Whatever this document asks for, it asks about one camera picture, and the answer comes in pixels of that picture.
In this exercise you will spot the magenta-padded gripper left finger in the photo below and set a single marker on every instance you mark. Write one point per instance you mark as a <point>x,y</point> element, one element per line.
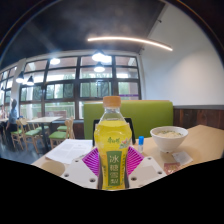
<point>78,173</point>

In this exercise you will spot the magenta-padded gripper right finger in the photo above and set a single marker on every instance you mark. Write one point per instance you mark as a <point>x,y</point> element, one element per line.
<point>148,169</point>

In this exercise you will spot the yellow drink bottle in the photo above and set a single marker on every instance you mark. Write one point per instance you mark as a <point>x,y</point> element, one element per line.
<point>112,140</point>

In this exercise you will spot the pink paper packet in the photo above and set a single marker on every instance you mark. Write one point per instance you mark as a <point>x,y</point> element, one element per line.
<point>171,168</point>

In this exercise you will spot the white printed paper sheet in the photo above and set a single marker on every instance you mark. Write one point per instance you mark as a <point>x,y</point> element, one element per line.
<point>70,150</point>

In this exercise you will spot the small blue-capped bottle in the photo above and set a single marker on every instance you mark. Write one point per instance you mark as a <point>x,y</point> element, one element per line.
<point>141,143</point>

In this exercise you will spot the white bowl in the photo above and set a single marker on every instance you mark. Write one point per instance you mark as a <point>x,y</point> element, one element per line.
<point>168,141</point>

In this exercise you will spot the white napkin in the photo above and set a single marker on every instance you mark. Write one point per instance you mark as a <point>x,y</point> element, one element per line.
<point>182,157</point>

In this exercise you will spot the green upholstered bench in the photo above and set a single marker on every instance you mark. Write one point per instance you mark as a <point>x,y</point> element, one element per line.
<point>146,115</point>

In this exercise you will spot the wooden chairs with green seats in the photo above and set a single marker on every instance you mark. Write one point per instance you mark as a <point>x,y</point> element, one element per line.
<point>31,132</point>

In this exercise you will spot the wooden dining table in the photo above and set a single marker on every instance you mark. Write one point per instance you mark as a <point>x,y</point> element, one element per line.
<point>43,120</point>

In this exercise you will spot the person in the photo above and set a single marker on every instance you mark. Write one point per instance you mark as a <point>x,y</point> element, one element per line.
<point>13,115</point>

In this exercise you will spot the long curved ceiling light strip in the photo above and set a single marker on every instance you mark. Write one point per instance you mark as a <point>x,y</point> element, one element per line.
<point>133,40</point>

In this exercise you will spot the black-framed window wall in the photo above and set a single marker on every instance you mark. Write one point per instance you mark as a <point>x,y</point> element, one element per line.
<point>66,91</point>

